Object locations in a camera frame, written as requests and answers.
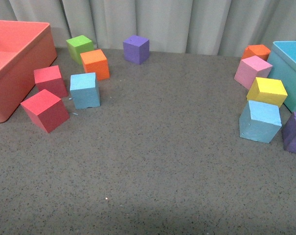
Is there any light blue foam cube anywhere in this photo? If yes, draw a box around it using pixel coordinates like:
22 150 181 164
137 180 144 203
70 72 100 109
239 100 282 143

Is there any purple foam cube rear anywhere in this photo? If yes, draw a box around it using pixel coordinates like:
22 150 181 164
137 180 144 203
123 35 150 65

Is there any purple foam cube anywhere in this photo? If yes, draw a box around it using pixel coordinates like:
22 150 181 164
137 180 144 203
282 111 296 153
123 35 150 65

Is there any orange foam cube left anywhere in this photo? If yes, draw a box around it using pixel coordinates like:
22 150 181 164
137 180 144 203
80 49 110 80

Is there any orange foam cube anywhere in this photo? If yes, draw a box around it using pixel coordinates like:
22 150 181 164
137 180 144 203
80 49 110 80
241 45 271 61

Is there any green foam cube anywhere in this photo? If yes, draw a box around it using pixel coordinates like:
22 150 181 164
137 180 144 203
66 35 94 65

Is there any red foam cube front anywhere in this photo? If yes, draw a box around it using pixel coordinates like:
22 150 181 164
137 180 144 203
21 89 69 133

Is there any red foam cube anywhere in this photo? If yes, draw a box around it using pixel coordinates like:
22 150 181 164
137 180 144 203
21 89 69 133
34 65 68 98

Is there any red foam cube rear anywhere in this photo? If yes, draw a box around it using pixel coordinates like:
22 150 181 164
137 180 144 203
34 65 68 98

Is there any pink foam cube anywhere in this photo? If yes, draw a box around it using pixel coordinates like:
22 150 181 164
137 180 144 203
234 56 273 90

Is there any grey pleated curtain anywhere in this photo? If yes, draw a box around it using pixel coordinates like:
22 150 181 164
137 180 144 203
0 0 296 56

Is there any yellow foam cube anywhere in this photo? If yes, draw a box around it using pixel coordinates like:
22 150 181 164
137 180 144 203
246 77 288 107

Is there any orange foam cube right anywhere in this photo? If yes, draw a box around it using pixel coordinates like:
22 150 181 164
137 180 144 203
241 45 271 61

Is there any purple foam cube right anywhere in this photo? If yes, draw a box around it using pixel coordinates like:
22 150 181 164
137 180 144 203
282 111 296 153

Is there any salmon pink plastic bin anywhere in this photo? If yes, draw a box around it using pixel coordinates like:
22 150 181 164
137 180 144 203
0 20 57 123

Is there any turquoise plastic bin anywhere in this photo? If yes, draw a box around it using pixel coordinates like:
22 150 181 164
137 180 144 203
267 41 296 112

